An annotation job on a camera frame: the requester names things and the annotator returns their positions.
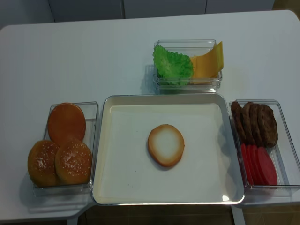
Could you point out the bun half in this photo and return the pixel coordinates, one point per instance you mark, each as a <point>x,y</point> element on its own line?
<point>66,122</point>
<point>166,145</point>

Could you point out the clear lettuce cheese container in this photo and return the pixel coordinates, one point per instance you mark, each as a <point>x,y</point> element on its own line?
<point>190,48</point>

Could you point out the front yellow cheese slice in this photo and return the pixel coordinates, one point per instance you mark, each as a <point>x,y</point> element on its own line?
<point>203,67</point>

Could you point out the yellow cheese slice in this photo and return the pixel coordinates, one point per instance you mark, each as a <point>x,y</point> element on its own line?
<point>203,67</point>
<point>217,57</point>

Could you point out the rear yellow cheese slice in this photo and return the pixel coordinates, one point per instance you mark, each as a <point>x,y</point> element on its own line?
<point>217,57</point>

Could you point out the lower green lettuce leaf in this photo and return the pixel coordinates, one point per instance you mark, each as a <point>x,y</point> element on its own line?
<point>173,80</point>

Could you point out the green lettuce leaf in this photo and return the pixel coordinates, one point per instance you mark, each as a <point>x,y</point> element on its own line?
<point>173,80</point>
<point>172,65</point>

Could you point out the clear bun container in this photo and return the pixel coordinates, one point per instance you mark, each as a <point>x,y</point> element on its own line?
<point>90,110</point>

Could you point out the white square metal tray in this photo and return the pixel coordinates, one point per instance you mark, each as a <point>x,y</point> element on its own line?
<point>208,172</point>

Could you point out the leftmost brown meat patty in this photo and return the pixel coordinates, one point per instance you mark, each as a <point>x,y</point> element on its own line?
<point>237,117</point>

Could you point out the brown meat patty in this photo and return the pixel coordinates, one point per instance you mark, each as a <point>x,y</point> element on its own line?
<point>247,123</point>
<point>237,117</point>
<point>268,126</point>
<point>253,113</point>

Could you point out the right sesame top bun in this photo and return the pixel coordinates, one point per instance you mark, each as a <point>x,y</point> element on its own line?
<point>73,162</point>

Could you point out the sesame bun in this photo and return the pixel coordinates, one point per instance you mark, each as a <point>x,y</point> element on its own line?
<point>41,164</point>
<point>73,162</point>

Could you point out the leftmost red tomato slice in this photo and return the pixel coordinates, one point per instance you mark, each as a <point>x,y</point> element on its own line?
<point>245,160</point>

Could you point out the red tomato slice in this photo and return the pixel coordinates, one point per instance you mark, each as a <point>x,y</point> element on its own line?
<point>245,160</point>
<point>266,167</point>
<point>257,178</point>
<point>250,164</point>

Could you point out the left sesame top bun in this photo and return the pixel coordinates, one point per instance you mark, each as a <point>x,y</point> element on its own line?
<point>41,164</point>

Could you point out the rightmost brown meat patty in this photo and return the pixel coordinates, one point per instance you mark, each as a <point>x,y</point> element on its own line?
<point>268,126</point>

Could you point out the clear patty tomato container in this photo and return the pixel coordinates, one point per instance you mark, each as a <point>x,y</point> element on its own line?
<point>283,156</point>

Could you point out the rightmost red tomato slice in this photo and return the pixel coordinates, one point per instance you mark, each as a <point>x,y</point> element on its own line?
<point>266,167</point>

